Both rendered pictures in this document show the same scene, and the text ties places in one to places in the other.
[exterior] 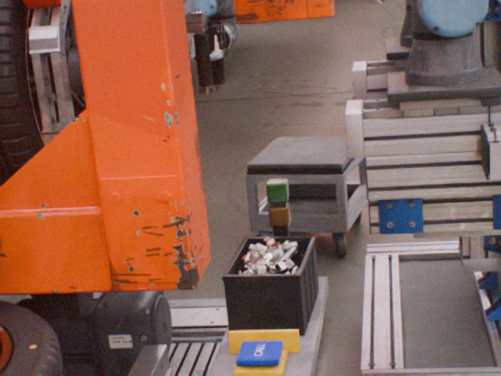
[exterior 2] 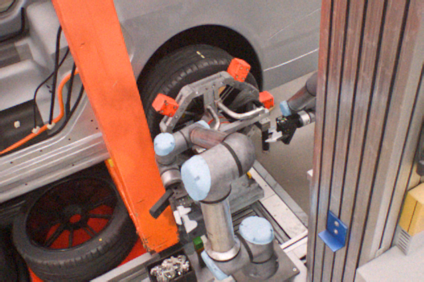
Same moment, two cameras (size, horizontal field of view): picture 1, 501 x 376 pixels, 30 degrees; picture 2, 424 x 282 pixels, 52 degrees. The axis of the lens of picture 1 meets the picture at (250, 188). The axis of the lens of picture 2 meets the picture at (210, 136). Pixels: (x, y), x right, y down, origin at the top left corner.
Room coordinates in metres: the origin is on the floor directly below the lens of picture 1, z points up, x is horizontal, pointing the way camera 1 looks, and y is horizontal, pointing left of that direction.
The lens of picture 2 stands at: (1.26, -1.13, 2.30)
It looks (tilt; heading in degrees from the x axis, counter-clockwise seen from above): 41 degrees down; 58
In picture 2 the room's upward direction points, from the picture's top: 9 degrees counter-clockwise
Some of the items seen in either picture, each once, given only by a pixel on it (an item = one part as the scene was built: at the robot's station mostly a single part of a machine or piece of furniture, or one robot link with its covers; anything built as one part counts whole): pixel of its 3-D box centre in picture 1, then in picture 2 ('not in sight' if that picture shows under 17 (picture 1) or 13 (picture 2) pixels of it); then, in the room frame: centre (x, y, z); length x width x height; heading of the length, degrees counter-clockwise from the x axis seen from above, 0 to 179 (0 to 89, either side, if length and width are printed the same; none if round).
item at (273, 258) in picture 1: (273, 280); (171, 273); (1.61, -0.03, 0.51); 0.20 x 0.14 x 0.13; 167
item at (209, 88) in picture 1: (203, 61); (265, 140); (2.32, 0.09, 0.83); 0.04 x 0.04 x 0.16
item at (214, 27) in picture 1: (212, 39); (288, 124); (2.46, 0.06, 0.86); 0.12 x 0.08 x 0.09; 170
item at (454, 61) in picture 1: (443, 53); (258, 255); (1.83, -0.40, 0.87); 0.15 x 0.15 x 0.10
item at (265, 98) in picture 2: not in sight; (263, 101); (2.50, 0.30, 0.85); 0.09 x 0.08 x 0.07; 170
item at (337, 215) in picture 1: (309, 193); not in sight; (3.26, -0.21, 0.17); 0.43 x 0.36 x 0.34; 160
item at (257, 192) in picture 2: not in sight; (216, 191); (2.25, 0.51, 0.13); 0.50 x 0.36 x 0.10; 170
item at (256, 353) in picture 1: (260, 356); not in sight; (1.40, 0.01, 0.47); 0.07 x 0.07 x 0.02; 80
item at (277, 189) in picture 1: (277, 190); (197, 242); (1.76, -0.05, 0.64); 0.04 x 0.04 x 0.04; 80
